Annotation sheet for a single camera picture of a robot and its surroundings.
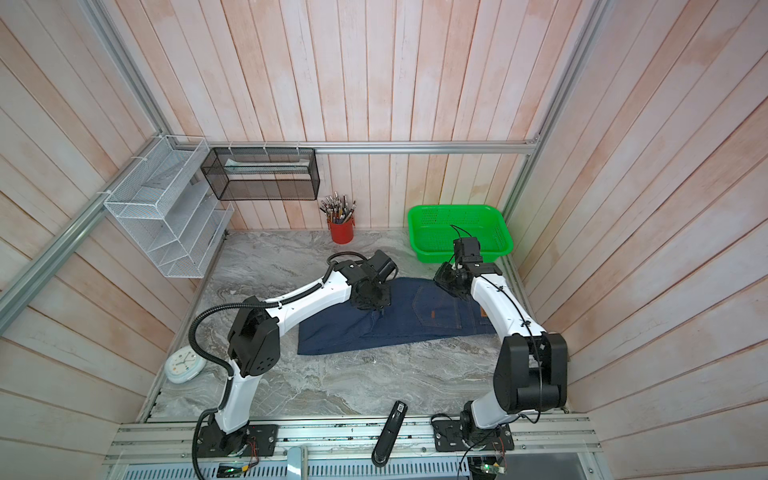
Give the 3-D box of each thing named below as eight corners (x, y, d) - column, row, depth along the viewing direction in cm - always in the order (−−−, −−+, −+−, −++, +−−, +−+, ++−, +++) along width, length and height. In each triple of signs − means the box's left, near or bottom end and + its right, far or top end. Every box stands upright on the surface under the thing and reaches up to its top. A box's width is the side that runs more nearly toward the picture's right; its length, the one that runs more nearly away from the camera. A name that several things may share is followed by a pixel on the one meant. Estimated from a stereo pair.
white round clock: (163, 383, 84) (156, 379, 82) (178, 350, 91) (172, 346, 88) (199, 383, 84) (193, 379, 82) (211, 350, 91) (206, 346, 88)
